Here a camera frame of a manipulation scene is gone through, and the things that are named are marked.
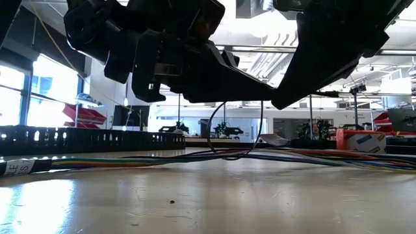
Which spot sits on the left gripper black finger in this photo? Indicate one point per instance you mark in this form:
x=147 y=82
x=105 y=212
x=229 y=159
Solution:
x=221 y=84
x=231 y=58

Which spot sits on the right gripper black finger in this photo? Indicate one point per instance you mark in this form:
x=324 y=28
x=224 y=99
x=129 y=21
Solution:
x=312 y=65

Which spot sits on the black zip tie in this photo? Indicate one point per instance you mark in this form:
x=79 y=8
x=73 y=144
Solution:
x=262 y=120

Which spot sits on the black background robot arm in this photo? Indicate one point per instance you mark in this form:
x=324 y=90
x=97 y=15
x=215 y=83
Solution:
x=230 y=131
x=175 y=128

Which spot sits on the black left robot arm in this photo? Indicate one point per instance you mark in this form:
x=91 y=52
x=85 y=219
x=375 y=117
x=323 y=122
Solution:
x=91 y=32

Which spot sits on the white paper sheet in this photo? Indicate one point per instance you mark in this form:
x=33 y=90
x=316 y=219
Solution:
x=274 y=139

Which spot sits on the shelf with red bins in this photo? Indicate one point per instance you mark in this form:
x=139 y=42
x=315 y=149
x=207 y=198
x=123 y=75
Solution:
x=84 y=113

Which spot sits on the red storage bin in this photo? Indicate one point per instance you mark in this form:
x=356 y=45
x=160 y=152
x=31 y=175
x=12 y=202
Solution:
x=383 y=120

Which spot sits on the black background monitor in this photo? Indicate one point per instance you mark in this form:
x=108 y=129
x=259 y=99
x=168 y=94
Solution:
x=403 y=120

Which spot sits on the black wall screen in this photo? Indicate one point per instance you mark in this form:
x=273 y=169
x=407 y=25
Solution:
x=130 y=117

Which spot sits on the camera on black stand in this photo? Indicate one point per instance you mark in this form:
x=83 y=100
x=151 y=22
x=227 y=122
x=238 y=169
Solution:
x=356 y=107

